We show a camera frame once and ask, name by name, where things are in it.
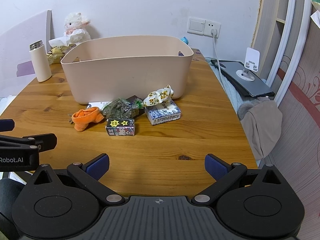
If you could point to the dark patterned card box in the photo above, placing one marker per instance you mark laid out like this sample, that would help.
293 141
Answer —
120 127

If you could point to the gold tissue box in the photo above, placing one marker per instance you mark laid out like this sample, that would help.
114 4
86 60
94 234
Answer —
59 48

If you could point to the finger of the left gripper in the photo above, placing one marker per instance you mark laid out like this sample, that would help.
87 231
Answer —
6 125
43 142

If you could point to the orange sock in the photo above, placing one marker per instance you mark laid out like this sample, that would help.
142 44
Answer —
84 117

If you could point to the cream thermos bottle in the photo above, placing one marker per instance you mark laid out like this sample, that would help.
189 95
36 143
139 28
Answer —
40 62

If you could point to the beige plastic storage basket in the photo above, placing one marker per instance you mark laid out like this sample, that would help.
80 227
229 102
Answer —
105 69

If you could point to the green snack bag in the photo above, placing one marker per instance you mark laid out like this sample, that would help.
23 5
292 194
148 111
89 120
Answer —
118 109

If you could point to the yellow floral scrunchie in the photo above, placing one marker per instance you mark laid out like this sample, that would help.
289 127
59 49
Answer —
159 96

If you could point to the beige grey clothing pile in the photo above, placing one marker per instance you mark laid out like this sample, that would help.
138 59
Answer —
261 120

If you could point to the blue bird figurine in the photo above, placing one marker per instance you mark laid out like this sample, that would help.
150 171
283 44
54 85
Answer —
185 40

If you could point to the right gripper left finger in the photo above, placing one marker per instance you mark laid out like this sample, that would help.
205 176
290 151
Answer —
87 177

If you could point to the white plush lamb toy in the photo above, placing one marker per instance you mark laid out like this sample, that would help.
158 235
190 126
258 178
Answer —
75 28

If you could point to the lilac headboard panel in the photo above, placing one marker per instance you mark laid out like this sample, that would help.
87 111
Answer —
16 66

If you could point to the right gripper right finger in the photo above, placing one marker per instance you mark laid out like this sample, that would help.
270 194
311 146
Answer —
226 176

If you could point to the white phone stand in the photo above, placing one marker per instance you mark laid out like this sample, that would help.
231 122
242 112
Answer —
251 65

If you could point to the grey laptop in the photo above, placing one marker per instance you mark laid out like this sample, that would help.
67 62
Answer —
254 89

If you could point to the blue white tissue pack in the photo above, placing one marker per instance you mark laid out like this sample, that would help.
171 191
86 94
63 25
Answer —
163 112

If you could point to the white door frame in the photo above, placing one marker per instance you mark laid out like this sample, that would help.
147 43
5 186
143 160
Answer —
292 42

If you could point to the white wall switch socket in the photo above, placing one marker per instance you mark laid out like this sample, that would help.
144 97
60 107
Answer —
203 27

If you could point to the black small box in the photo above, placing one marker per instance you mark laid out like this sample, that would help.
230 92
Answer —
136 104

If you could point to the light blue blanket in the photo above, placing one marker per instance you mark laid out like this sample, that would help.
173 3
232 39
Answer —
233 95

